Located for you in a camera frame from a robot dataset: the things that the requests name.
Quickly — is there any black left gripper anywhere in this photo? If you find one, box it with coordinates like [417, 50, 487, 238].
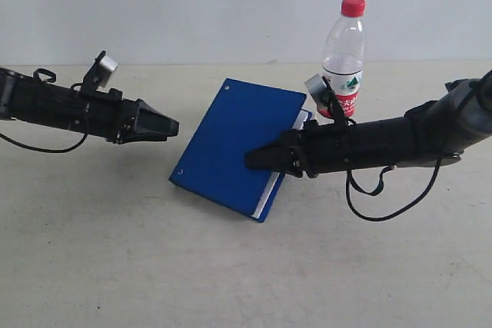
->
[68, 88, 179, 144]

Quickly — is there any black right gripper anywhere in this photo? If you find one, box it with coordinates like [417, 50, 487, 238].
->
[244, 119, 355, 178]

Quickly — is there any blue ring binder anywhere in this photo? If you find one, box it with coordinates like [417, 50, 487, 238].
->
[168, 78, 312, 223]

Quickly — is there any clear water bottle red label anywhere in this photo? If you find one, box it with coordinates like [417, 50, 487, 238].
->
[321, 0, 366, 118]

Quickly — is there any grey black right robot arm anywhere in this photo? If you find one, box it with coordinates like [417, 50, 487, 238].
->
[244, 73, 491, 178]

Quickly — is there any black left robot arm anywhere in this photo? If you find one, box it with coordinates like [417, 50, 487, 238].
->
[1, 68, 179, 144]

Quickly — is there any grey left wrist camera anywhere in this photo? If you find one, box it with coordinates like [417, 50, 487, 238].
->
[81, 51, 118, 91]

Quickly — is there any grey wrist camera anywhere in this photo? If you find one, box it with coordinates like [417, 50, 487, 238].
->
[304, 74, 331, 111]
[81, 51, 118, 91]

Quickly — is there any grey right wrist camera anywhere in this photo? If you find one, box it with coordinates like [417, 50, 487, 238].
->
[304, 74, 331, 111]

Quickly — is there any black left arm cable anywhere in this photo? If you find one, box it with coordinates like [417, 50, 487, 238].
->
[0, 68, 90, 154]

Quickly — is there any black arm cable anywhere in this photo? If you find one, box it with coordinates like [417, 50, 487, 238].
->
[322, 74, 492, 223]
[0, 68, 90, 154]

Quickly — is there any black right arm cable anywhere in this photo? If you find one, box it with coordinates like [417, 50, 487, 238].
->
[322, 74, 492, 223]

